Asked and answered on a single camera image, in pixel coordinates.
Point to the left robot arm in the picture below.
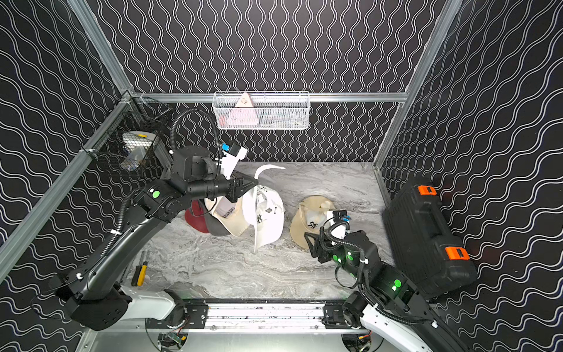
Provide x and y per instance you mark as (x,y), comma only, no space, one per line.
(92,294)

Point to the white object in black basket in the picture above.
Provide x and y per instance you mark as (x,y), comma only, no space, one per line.
(137,144)

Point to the red baseball cap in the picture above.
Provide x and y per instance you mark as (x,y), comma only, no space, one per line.
(195,216)

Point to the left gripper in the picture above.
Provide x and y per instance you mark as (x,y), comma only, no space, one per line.
(233,188)

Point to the yellow handled screwdriver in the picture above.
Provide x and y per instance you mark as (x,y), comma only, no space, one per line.
(140,271)

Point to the pink triangular card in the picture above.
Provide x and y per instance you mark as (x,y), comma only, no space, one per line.
(243,115)

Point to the black wire basket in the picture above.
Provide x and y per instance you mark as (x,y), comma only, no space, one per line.
(140,114)

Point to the tan baseball cap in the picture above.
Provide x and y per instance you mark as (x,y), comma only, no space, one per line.
(310,215)

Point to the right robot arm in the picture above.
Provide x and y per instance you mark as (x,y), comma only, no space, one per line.
(383,300)

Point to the cream baseball cap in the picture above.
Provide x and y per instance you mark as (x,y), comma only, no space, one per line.
(229,214)

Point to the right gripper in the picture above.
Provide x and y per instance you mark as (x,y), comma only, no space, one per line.
(325,243)

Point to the white wire basket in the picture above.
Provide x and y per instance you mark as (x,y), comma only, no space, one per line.
(275,110)

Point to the black orange tool case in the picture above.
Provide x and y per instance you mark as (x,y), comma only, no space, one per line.
(421,242)

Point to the white baseball cap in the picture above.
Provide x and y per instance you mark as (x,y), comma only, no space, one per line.
(265,213)

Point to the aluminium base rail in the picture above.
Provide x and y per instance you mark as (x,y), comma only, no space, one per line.
(249,317)

